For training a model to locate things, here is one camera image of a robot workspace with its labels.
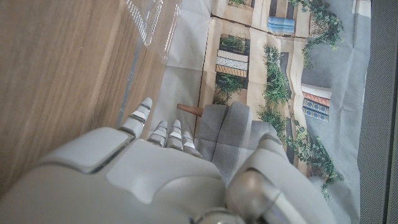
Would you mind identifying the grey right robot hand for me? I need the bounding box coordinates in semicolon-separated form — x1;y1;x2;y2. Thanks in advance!
0;97;338;224

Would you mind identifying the clear plastic clamshell container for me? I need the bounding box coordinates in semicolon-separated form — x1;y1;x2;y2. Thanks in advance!
126;0;183;63

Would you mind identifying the printed garden backdrop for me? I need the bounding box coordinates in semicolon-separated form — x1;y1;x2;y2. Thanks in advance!
149;0;373;224

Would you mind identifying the perforated grey panel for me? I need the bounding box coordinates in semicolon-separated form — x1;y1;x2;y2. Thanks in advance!
356;0;398;224

